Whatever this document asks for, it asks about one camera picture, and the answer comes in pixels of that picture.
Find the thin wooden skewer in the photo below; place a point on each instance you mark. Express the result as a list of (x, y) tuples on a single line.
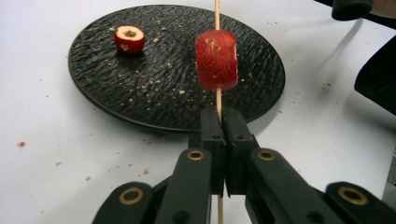
[(219, 99)]

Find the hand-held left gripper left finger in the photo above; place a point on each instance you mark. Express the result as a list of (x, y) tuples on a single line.
[(211, 137)]

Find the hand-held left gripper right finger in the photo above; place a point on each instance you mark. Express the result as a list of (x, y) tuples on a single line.
[(238, 137)]

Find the black textured round plate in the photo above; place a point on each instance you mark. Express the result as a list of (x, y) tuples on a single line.
[(162, 81)]

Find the red cored hawthorn fruit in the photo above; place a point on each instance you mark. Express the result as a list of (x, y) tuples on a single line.
[(129, 39)]

